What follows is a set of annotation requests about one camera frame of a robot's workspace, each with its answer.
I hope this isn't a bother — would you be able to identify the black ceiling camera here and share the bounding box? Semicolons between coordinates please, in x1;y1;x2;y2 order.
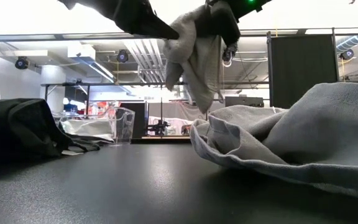
222;45;238;68
116;49;129;63
339;48;356;62
14;55;30;70

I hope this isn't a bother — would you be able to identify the white towel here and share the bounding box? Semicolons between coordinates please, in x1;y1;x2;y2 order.
162;4;229;114

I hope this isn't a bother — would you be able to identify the clear plastic basket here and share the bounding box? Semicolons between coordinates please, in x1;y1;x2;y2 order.
53;106;135;144

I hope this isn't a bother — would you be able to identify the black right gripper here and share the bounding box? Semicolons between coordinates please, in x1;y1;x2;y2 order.
194;0;273;47

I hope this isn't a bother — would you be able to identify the black towel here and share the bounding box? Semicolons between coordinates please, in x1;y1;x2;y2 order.
0;98;115;163

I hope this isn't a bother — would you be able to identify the black partition panel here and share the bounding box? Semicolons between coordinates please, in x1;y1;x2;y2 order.
266;27;341;110

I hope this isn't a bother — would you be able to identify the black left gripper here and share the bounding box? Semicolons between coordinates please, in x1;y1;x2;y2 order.
57;0;180;40

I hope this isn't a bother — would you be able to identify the black cabinet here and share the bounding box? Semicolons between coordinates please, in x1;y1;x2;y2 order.
120;102;149;139

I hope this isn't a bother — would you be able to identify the light grey towel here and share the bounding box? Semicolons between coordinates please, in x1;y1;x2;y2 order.
60;119;115;142

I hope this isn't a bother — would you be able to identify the ribbed air duct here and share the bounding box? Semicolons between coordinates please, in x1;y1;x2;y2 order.
336;34;358;53

